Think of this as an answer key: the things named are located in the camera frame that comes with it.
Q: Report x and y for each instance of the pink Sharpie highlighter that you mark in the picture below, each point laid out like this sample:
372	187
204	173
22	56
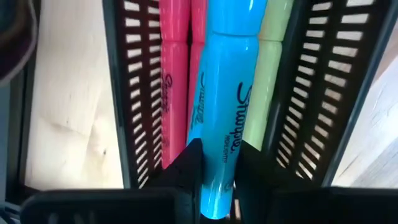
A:
198	21
174	77

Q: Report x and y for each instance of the black plastic basket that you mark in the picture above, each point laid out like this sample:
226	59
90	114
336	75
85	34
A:
117	93

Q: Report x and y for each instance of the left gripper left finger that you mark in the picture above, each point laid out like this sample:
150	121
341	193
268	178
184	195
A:
186	174

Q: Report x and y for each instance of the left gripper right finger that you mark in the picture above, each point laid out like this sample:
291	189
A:
255	180

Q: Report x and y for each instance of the yellow-green highlighter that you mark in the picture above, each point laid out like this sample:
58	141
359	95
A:
264	87

